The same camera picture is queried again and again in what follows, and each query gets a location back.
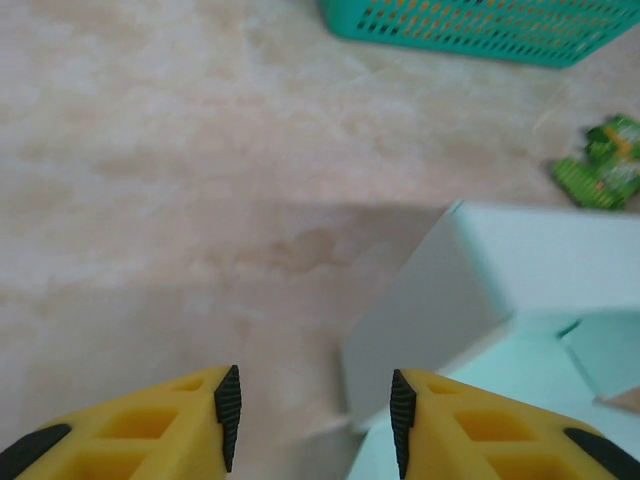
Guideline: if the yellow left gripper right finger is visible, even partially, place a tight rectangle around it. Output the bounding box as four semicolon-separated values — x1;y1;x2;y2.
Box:
390;368;640;480

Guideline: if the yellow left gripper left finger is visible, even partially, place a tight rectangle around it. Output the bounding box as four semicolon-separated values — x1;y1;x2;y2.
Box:
0;364;242;480

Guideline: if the light blue paper box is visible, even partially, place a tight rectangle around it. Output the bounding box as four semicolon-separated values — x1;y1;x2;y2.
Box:
341;199;640;480

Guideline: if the green snack packet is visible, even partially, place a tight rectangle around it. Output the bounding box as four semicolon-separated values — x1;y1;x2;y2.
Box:
583;114;640;162
550;155;640;212

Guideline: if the teal plastic basket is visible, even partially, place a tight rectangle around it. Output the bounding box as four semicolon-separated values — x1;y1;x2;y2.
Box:
317;0;640;70

